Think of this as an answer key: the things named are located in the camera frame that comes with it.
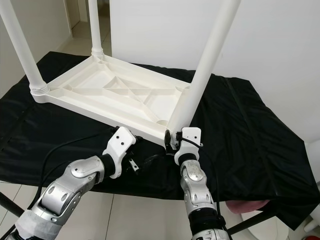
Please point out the black tablecloth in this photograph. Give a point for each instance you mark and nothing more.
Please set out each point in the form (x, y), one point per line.
(260, 145)

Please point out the white plastic table top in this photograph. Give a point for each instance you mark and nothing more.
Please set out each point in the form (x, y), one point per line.
(95, 85)

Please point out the black stand leg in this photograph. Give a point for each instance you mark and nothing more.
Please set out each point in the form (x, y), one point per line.
(12, 212)

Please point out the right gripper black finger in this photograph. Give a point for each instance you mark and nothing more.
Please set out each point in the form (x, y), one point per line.
(167, 140)

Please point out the pink cushion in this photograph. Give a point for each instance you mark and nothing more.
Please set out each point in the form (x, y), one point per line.
(247, 206)

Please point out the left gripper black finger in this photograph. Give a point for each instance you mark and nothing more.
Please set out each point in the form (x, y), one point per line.
(150, 160)

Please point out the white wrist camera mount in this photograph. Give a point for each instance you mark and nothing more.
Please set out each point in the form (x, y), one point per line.
(191, 136)
(120, 145)

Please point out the dark grey table leg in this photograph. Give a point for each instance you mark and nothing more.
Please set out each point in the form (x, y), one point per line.
(250, 224)

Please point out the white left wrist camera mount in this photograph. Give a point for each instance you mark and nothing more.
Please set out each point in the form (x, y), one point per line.
(120, 145)

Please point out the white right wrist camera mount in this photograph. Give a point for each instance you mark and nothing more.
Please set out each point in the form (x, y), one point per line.
(191, 136)

